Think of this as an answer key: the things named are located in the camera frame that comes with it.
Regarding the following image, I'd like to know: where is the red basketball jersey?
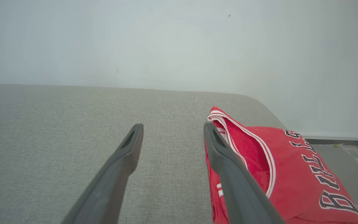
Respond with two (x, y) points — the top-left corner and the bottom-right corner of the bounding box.
(204, 106), (358, 224)

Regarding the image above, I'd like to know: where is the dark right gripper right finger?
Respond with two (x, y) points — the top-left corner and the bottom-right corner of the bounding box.
(203, 122), (287, 224)

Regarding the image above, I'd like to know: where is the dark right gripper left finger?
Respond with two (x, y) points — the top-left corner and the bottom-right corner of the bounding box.
(61, 123), (145, 224)

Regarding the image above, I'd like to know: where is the dark wall baseboard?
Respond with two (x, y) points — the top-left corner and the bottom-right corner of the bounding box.
(302, 136), (358, 146)

